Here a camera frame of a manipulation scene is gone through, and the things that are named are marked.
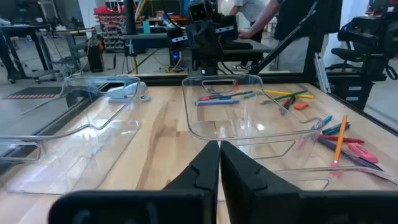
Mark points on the black background desk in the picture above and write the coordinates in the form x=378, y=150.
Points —
x=248, y=49

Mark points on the grey pen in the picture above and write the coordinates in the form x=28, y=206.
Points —
x=252, y=96

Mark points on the red storage bin rack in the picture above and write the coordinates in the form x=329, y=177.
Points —
x=109, y=18

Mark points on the orange pencil with pink eraser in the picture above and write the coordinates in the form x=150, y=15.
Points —
x=343, y=127

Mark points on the green pencil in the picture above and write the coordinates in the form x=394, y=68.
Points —
x=281, y=97

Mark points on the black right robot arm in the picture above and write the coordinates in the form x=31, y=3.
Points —
x=225, y=35

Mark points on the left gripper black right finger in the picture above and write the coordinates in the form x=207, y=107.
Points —
x=264, y=205

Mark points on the grey stapler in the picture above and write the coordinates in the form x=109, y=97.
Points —
x=130, y=93

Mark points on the black equipment box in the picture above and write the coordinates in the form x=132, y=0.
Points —
x=351, y=93

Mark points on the person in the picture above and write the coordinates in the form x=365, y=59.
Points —
x=298, y=18
x=252, y=9

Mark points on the teal crayon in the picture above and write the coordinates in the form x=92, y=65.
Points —
x=340, y=125

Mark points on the clear plastic bin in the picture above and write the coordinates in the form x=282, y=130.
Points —
x=77, y=149
x=224, y=124
x=367, y=179

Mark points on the black workshop desk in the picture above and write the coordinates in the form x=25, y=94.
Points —
x=25, y=29

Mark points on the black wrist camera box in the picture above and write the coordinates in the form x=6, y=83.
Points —
x=199, y=12

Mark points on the grey pencil with pink eraser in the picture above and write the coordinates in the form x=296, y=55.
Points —
x=230, y=95

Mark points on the dark blue marker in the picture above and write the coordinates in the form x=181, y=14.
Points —
x=332, y=132

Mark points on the yellow pencil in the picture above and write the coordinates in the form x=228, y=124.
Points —
x=303, y=96

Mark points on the blue pencil with pink eraser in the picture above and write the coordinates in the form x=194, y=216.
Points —
x=327, y=119

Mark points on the black floor mat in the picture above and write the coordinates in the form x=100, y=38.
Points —
x=34, y=92

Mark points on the black pen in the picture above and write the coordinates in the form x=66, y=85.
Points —
x=357, y=157
x=291, y=101

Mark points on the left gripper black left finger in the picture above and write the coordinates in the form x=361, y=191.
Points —
x=192, y=205

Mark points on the black rig beam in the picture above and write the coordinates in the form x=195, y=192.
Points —
x=280, y=43

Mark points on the black office chair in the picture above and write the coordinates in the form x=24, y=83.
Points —
x=367, y=34

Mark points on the purple-grey pen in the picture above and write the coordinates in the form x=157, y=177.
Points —
x=217, y=102

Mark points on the pink rubber eraser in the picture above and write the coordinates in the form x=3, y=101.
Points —
x=362, y=153

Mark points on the red eraser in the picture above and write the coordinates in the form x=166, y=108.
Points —
x=301, y=105

